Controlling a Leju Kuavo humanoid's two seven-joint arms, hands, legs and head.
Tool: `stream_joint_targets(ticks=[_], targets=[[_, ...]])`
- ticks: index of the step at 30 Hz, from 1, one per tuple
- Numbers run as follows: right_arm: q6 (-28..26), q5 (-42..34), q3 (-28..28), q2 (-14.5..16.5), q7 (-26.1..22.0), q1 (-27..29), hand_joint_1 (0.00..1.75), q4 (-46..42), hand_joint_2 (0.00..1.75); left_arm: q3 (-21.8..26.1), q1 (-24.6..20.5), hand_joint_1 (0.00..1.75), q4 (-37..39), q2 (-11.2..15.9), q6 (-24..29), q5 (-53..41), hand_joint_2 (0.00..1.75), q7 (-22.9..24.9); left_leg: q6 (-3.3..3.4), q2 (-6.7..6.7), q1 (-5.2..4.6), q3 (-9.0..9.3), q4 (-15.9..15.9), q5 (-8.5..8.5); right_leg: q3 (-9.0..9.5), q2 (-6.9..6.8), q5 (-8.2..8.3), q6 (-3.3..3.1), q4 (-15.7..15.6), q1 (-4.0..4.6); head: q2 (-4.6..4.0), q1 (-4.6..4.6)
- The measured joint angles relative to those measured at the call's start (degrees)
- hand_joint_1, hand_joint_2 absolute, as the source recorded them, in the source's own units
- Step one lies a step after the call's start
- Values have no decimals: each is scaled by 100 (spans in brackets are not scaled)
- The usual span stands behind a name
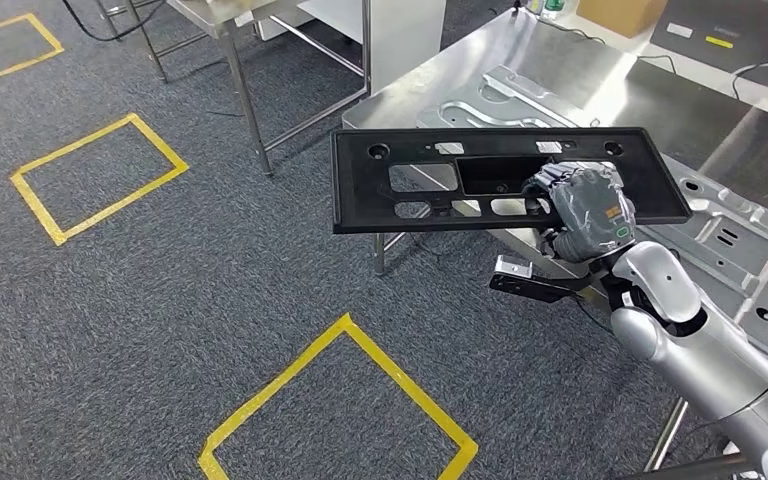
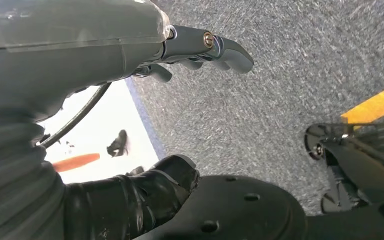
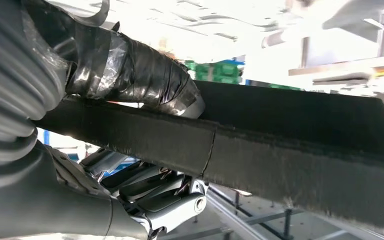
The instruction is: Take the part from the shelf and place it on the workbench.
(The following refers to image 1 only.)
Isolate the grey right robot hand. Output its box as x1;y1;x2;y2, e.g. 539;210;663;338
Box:
523;162;638;264

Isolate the stainless steel workbench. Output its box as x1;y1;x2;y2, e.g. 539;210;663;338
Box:
340;5;768;480

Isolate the stamped silver metal panel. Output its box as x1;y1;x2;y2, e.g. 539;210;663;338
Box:
417;64;768;377

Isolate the light grey desk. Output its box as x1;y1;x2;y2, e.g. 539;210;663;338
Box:
542;0;768;130

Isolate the cardboard box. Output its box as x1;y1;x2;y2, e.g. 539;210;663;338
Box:
576;0;669;40

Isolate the dark grey flat device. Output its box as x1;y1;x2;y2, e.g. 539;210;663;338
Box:
648;0;768;87

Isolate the white cabinet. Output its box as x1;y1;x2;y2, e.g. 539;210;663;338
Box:
254;0;448;94

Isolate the yellow floor tape square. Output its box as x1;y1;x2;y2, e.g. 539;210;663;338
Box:
197;313;479;480
10;112;191;248
0;12;66;92

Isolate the pale wrist camera on bracket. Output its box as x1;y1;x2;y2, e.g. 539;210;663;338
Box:
488;254;601;306

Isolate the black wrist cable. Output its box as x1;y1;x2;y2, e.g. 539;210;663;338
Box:
570;296;618;337

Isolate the thin black desk cable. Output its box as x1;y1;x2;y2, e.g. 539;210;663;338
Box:
534;14;680;75

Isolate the steel frame table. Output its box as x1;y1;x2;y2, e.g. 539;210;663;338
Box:
95;0;373;177

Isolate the black floor cable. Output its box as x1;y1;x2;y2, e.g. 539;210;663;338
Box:
59;0;170;43

